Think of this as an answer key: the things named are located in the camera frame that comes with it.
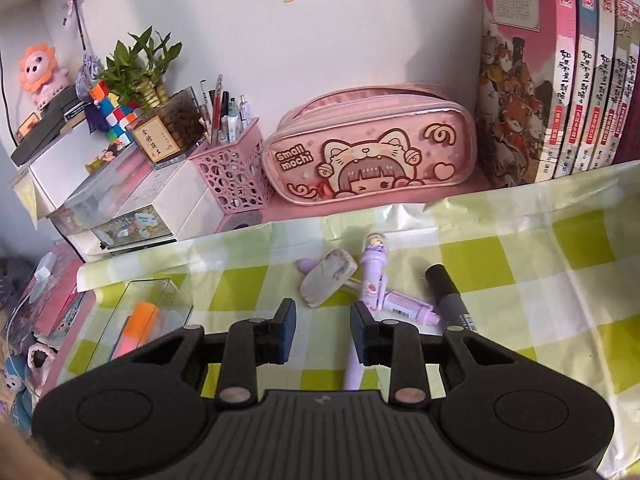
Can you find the white charger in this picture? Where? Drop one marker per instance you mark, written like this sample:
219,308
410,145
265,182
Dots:
46,266

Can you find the pink perforated pen holder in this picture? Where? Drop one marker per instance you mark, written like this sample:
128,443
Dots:
230,170

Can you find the dark grey flat case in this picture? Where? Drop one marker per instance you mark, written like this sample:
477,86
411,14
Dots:
40,147

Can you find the black box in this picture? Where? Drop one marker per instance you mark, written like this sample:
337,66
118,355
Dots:
70,105

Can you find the cat cover comic book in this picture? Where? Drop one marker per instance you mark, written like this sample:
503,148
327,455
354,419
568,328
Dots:
520,85

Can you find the round metal desk grommet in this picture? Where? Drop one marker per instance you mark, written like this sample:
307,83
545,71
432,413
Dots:
245,220

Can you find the clear plastic storage box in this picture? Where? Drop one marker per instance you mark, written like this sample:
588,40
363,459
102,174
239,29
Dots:
105,190

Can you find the white eraser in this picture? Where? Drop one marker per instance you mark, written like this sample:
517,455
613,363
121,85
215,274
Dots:
327,277

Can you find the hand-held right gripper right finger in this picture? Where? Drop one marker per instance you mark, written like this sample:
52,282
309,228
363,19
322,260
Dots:
357,332

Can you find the white cardboard box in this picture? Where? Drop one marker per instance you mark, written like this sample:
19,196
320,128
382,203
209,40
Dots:
55,180

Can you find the pink gift boxes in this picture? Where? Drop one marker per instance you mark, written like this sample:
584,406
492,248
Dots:
55,295

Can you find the purple figure-topped pen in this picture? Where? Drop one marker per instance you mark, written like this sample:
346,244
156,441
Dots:
372,270

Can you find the lucky bamboo plant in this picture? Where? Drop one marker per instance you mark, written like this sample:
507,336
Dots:
140,65

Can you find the pink lion toy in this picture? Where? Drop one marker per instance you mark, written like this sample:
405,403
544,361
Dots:
40,75

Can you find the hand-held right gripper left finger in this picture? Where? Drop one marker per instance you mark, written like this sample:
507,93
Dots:
287,332

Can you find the dark grey bag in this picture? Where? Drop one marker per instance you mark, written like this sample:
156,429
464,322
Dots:
10,270

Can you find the olive spine comic book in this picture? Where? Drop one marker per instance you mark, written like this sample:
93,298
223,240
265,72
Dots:
634,85
620,85

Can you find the green checked tablecloth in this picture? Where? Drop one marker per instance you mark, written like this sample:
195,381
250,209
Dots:
525,270

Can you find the orange highlighter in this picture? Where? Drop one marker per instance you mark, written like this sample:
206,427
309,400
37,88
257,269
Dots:
145,317

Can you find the purple pen with label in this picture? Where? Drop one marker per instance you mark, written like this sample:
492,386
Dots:
410,310

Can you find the pale yellow plastic bag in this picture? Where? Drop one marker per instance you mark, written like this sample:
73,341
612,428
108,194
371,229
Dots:
25,195

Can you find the small cartoon figurine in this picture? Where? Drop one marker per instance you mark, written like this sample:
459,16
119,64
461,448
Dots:
102,157

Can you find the small brown box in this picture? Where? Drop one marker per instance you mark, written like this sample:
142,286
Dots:
27,125

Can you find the clear plastic tray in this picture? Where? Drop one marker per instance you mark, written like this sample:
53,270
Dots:
175,292

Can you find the purple tassel charm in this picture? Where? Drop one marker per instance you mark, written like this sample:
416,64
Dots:
90,67

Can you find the bunch of pens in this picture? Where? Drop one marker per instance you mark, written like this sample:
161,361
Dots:
220,110

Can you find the pink cartoon pencil case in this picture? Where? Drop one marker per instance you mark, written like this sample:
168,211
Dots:
370,145

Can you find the colourful puzzle cube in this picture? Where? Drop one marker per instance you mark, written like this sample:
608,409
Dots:
115,110

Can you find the grey whiteboard marker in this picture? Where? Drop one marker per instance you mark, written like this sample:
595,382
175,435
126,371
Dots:
445,285

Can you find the white drawer organiser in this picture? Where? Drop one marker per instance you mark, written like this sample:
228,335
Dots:
190,195

